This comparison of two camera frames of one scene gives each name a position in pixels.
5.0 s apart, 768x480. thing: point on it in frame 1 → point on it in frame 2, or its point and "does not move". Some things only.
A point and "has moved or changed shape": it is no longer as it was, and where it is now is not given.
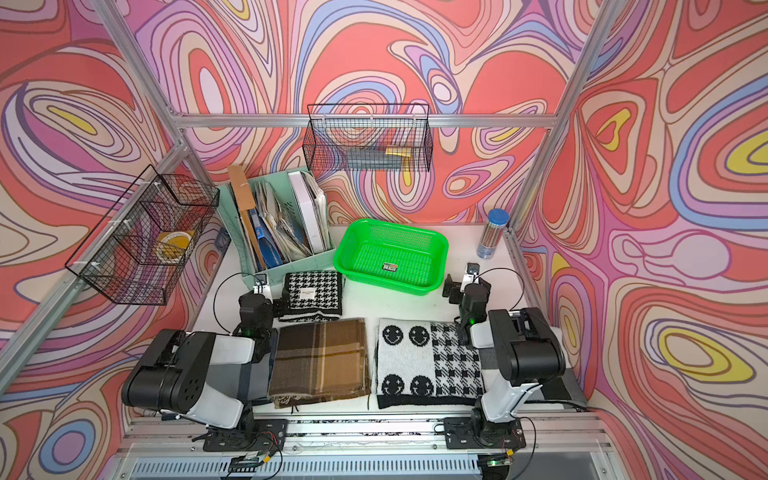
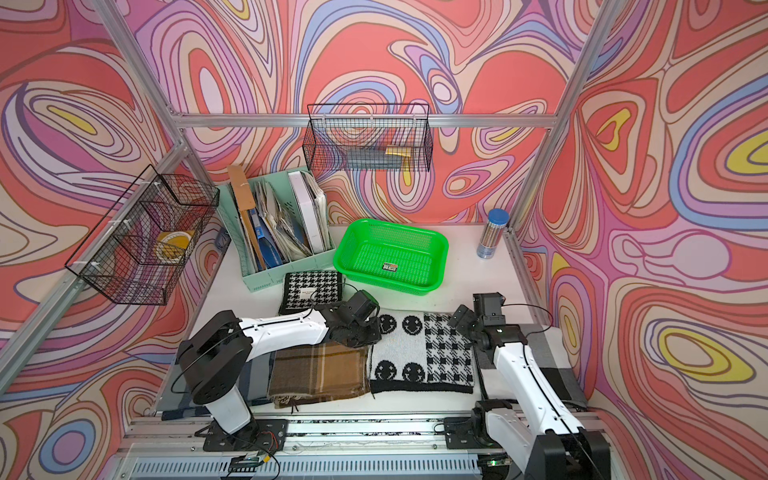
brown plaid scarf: x=319 y=361 does not move
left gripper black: x=277 y=309 → x=375 y=336
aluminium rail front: x=214 y=448 does not move
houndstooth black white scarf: x=313 y=296 does not move
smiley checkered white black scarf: x=425 y=364 has moved or changed shape
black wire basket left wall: x=146 y=241 does not move
